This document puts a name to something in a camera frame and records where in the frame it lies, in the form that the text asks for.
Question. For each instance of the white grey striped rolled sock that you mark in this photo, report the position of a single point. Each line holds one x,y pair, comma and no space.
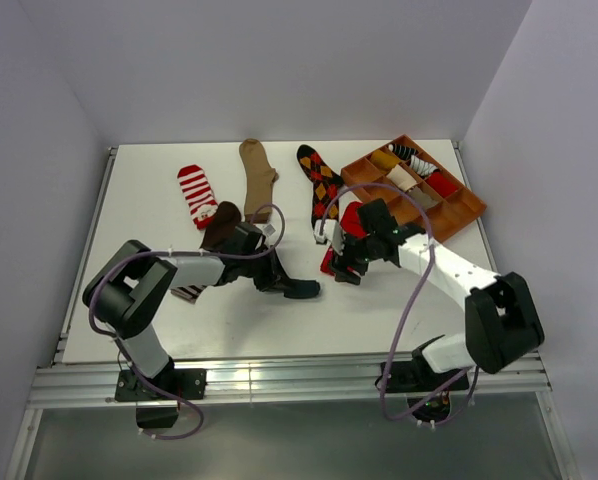
422,167

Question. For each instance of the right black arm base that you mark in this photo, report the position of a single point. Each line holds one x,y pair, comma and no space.
414,379

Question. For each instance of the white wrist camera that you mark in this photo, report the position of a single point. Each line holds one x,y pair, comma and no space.
268,230
329,232

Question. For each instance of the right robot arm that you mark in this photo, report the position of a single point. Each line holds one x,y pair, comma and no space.
501,323

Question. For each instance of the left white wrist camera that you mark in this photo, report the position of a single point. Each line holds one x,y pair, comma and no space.
268,230

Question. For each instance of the navy blue sock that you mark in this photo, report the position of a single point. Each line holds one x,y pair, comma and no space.
301,289

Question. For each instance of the red rolled sock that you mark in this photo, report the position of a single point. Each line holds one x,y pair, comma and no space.
441,185

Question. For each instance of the black argyle sock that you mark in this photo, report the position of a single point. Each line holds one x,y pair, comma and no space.
325,184

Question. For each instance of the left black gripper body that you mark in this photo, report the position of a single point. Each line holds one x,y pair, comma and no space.
262,269

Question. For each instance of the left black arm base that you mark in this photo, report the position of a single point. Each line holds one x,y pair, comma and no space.
188,384

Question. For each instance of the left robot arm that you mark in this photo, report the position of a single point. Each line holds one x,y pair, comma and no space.
129,290

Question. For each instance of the tan sock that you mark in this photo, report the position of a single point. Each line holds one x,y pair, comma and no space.
260,179

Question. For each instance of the red white striped sock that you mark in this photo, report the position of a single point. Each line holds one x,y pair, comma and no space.
198,195

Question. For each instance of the mustard rolled sock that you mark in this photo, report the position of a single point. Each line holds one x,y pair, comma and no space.
384,161

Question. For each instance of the black white striped rolled sock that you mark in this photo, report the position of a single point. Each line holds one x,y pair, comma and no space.
403,152

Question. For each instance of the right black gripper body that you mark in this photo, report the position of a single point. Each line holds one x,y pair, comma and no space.
358,252

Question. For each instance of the red patterned sock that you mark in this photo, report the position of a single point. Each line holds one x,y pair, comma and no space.
351,224

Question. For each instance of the brown striped-cuff sock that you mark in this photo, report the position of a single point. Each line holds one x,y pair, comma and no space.
220,228

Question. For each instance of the cream rolled sock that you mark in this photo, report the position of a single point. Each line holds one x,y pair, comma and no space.
401,178

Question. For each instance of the orange compartment tray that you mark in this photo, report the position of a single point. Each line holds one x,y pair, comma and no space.
447,218

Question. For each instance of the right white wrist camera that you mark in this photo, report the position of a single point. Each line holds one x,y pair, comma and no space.
329,232

